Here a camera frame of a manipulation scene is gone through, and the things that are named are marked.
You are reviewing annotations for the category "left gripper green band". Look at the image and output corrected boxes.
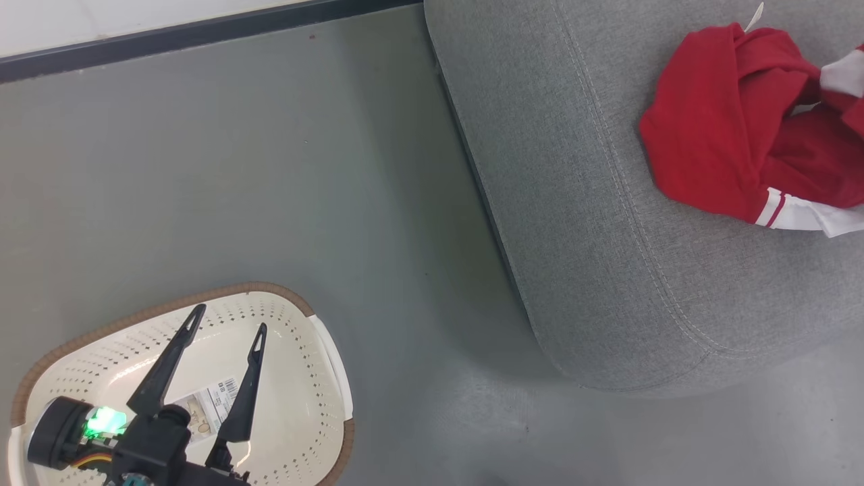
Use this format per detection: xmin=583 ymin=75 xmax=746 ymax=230
xmin=84 ymin=304 xmax=268 ymax=486

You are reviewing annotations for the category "grey fabric sofa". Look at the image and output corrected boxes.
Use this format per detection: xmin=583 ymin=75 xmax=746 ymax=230
xmin=424 ymin=0 xmax=864 ymax=396

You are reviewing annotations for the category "white barcode sticker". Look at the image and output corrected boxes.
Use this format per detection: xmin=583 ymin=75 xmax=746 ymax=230
xmin=172 ymin=377 xmax=241 ymax=443

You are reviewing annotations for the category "cream perforated laundry basket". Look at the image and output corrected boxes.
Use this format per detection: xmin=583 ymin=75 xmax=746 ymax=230
xmin=8 ymin=282 xmax=356 ymax=486

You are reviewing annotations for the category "dark grey baseboard strip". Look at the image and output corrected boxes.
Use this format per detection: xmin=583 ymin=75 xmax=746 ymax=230
xmin=0 ymin=0 xmax=423 ymax=85

